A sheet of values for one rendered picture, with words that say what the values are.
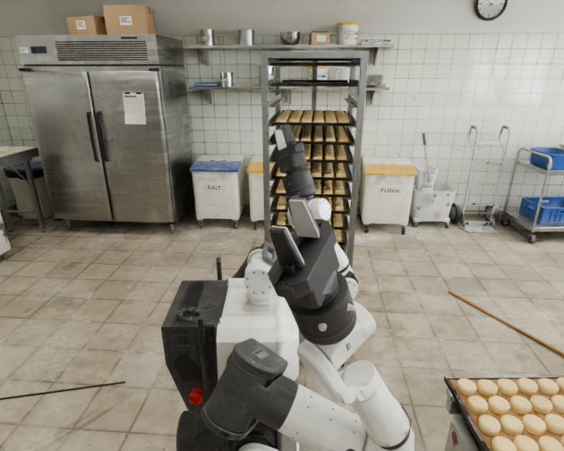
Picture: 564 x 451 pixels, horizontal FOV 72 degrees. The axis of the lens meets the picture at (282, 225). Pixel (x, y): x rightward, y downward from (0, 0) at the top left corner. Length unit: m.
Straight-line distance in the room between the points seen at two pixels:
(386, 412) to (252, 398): 0.23
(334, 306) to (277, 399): 0.28
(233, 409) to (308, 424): 0.13
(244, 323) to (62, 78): 3.98
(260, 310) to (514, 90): 4.69
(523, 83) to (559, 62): 0.40
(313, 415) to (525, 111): 4.90
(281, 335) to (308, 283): 0.40
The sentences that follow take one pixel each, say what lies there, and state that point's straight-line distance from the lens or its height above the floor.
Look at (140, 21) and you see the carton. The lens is 4.44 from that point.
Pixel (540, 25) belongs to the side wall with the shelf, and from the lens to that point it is 5.36.
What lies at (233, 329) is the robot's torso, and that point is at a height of 1.23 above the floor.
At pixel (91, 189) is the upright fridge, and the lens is 4.72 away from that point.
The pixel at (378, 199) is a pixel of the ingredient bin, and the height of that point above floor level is 0.42.
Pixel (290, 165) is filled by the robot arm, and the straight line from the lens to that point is 1.11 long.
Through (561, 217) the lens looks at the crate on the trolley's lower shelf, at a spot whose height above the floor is 0.27.
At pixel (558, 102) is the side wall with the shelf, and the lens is 5.53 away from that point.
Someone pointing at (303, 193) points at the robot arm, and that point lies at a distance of 1.11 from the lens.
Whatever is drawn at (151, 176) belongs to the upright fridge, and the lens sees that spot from 4.37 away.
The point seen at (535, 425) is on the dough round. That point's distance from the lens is 1.25.
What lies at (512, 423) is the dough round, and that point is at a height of 0.92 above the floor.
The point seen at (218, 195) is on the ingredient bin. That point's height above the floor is 0.42.
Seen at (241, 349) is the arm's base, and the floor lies 1.27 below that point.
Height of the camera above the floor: 1.74
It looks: 22 degrees down
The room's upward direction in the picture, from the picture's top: straight up
